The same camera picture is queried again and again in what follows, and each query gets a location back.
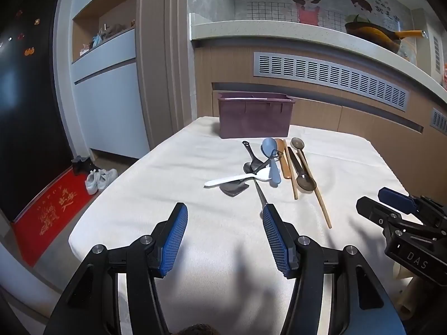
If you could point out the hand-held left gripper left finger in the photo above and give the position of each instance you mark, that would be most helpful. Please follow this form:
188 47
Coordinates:
174 240

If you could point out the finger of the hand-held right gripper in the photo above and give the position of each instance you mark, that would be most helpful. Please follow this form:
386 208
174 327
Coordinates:
396 198
372 211

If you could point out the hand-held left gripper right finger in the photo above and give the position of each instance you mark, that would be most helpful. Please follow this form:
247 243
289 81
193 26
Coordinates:
276 240

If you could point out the wooden chopstick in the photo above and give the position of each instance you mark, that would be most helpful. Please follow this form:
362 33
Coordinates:
321 206
292 181

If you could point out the orange wooden spoon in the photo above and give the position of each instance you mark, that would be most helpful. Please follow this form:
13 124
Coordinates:
286 167

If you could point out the white plastic spoon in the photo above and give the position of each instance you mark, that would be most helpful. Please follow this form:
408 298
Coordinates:
227 179

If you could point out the blue plastic rice paddle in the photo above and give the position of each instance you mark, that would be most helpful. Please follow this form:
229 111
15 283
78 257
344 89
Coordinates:
269 146

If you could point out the purple plastic utensil container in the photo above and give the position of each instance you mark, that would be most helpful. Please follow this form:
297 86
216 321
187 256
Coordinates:
255 118

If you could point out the beige tubing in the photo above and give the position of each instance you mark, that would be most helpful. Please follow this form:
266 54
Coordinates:
407 300

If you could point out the white tablecloth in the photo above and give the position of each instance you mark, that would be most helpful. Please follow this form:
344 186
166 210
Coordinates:
174 167

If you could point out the black plastic spoon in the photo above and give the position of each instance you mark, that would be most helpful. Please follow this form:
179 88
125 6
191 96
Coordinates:
252 155
248 167

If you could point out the small grey vent grille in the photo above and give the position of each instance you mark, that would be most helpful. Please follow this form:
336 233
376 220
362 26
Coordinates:
439 118

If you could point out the white sneaker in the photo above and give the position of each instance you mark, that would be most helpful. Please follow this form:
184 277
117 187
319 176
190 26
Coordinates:
106 178
92 183

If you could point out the pair of black shoes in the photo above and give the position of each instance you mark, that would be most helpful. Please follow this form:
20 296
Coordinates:
82 164

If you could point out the red doormat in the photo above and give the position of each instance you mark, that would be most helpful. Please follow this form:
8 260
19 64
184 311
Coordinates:
42 216

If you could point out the long grey vent grille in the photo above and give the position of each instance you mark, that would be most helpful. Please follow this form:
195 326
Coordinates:
331 76

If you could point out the pale blue cabinet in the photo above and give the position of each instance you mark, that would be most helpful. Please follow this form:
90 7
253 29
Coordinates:
108 104

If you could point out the black door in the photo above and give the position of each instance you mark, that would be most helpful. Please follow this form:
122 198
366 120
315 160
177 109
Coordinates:
28 111

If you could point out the speckled stone countertop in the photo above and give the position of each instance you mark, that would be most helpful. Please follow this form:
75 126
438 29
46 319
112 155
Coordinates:
279 31

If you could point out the pile of small household items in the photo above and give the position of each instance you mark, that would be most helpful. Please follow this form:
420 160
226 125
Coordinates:
101 36

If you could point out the orange pumpkin sticker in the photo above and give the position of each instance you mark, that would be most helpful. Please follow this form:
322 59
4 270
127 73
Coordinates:
30 51

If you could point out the narrow wall vent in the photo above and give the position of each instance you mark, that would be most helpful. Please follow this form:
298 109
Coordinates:
436 54

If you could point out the cartoon wall mural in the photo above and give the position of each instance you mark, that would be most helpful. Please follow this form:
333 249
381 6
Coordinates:
314 3

